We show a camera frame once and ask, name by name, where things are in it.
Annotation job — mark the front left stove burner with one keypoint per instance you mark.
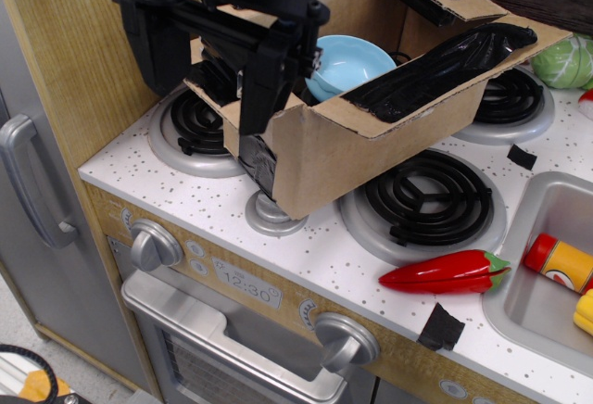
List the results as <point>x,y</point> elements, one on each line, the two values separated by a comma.
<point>187,134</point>

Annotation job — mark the digital clock display panel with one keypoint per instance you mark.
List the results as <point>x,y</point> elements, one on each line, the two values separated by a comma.
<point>248,284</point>

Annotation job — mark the light blue bowl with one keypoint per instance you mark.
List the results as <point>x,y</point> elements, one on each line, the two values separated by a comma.
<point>346,62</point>

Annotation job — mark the rear right stove burner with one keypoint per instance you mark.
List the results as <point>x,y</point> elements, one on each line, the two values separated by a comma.
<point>516,107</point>

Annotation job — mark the black tape piece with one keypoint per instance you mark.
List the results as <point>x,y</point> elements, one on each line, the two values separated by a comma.
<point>521,157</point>
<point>441,330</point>

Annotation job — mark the silver stove knob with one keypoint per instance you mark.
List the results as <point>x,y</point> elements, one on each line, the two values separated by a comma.
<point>345,342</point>
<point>153,246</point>

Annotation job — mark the silver fridge handle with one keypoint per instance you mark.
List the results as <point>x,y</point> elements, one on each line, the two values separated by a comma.
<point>16,135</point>

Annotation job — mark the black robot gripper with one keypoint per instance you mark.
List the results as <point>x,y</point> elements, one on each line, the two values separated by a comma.
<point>262,37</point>

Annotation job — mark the right silver stove knob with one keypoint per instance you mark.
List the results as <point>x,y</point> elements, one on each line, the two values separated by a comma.
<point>345,342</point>

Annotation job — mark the left silver stove knob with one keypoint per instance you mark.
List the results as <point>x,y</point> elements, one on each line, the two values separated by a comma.
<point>153,246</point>

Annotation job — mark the grey toy fridge door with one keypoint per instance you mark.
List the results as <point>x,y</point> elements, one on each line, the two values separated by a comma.
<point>48,255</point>

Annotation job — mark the silver oven door handle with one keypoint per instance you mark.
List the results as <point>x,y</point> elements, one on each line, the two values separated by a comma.
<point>207,348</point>

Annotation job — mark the brown cardboard box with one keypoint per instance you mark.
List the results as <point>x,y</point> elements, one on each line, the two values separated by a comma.
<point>311,154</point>

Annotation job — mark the stove burner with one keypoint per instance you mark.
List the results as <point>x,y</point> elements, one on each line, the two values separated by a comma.
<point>187,134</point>
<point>429,205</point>
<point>516,107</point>

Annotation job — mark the yellow toy corn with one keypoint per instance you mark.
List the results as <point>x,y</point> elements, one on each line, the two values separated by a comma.
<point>583,314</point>

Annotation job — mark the red white toy piece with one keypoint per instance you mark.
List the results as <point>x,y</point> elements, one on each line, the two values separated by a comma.
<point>585,104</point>

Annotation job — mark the black tape piece rear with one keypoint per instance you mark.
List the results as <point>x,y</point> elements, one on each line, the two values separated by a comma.
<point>521,157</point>

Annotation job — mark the front right stove burner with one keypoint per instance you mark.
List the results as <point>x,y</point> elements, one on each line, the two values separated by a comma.
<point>429,205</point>

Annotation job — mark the black tape piece front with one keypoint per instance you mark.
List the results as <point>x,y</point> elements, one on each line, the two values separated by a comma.
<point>441,330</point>

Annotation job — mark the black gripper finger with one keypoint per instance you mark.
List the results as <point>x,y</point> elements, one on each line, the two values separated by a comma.
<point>308,62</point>

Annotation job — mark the red yellow toy bottle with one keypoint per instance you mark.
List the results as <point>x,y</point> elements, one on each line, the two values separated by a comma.
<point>561,263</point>

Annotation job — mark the red toy chili pepper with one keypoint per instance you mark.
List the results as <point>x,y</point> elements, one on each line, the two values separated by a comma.
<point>463,272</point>

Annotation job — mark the green toy cabbage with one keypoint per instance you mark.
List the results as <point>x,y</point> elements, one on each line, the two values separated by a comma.
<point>567,64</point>

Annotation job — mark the silver round faucet base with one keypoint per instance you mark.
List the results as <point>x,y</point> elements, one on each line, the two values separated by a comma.
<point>265,217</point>

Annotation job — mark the silver toy sink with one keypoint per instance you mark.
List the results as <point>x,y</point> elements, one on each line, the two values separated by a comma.
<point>529,308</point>

